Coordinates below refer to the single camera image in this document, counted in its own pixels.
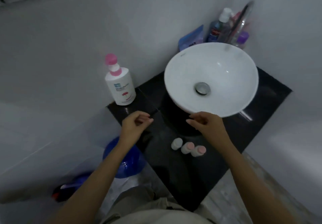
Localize person's right hand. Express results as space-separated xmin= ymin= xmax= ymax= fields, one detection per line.
xmin=186 ymin=111 xmax=233 ymax=153

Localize person's left hand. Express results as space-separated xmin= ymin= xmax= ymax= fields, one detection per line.
xmin=120 ymin=110 xmax=154 ymax=145

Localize small translucent bottle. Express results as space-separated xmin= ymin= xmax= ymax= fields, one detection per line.
xmin=190 ymin=146 xmax=207 ymax=158
xmin=171 ymin=137 xmax=183 ymax=150
xmin=181 ymin=142 xmax=196 ymax=155

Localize white hand sanitizer pump bottle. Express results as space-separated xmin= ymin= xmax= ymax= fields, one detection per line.
xmin=105 ymin=53 xmax=137 ymax=106

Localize person's right forearm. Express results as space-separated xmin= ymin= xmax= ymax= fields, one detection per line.
xmin=219 ymin=146 xmax=297 ymax=224

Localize person's left forearm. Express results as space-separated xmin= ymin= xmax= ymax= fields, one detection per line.
xmin=48 ymin=138 xmax=136 ymax=224

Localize person's khaki shorts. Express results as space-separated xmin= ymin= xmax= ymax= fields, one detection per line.
xmin=100 ymin=186 xmax=189 ymax=224

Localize person's white printed shirt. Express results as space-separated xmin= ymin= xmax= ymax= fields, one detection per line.
xmin=123 ymin=204 xmax=217 ymax=224

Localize blue plastic bucket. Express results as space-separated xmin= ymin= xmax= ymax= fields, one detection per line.
xmin=102 ymin=135 xmax=148 ymax=179

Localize metal sink drain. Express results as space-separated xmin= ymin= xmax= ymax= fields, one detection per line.
xmin=194 ymin=81 xmax=211 ymax=96

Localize white ceramic sink basin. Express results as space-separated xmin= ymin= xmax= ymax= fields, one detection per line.
xmin=164 ymin=42 xmax=259 ymax=118

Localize blue pouch packet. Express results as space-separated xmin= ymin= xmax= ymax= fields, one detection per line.
xmin=178 ymin=24 xmax=204 ymax=52

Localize purple capped bottle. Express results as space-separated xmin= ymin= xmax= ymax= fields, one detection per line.
xmin=235 ymin=31 xmax=250 ymax=50

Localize small red black object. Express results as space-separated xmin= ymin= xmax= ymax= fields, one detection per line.
xmin=51 ymin=185 xmax=68 ymax=203

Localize blue mouthwash bottle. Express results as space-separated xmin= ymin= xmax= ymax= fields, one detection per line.
xmin=206 ymin=7 xmax=233 ymax=43

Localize chrome faucet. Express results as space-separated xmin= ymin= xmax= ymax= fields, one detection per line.
xmin=227 ymin=0 xmax=255 ymax=47

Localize pink red tube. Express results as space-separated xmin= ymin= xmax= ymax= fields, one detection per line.
xmin=230 ymin=10 xmax=246 ymax=38

